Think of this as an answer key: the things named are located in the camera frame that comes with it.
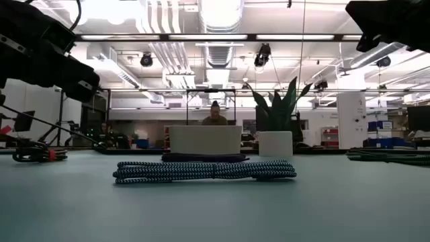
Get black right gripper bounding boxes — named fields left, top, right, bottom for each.
left=345, top=0, right=430, bottom=53

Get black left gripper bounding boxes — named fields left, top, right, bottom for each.
left=0, top=0, right=101, bottom=103

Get black cable with red tie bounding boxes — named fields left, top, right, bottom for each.
left=12, top=140, right=69, bottom=163

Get green black braided cable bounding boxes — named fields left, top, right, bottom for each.
left=345, top=147, right=430, bottom=167

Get white plastic bin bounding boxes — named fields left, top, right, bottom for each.
left=169, top=125, right=243, bottom=155

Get dark navy cable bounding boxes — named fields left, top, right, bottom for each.
left=161, top=153, right=250, bottom=164

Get blue white braided cable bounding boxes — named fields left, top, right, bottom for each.
left=112, top=159, right=298, bottom=185

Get black ceiling spotlight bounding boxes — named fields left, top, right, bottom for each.
left=376, top=55, right=392, bottom=69
left=253, top=42, right=272, bottom=68
left=140, top=52, right=154, bottom=68

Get person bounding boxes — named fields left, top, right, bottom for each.
left=201, top=100, right=229, bottom=126
left=99, top=122, right=115, bottom=142

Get black monitor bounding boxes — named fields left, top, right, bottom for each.
left=406, top=105, right=430, bottom=132
left=13, top=110, right=36, bottom=132

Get white pillar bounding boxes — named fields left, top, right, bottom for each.
left=336, top=91, right=368, bottom=150

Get blue storage bins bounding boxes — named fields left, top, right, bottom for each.
left=367, top=120, right=394, bottom=131

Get red shelf rack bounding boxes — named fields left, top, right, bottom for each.
left=320, top=126, right=340, bottom=148

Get green snake plant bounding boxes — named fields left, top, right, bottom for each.
left=247, top=76, right=314, bottom=132

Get white plant pot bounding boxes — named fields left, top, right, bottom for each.
left=258, top=130, right=294, bottom=157

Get green table mat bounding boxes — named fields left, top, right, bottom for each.
left=0, top=149, right=430, bottom=242

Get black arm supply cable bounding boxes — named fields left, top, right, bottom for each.
left=0, top=104, right=105, bottom=148

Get black portal frame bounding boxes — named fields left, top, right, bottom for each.
left=185, top=88, right=237, bottom=126

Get silver ceiling duct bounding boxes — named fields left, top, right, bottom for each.
left=198, top=0, right=245, bottom=68

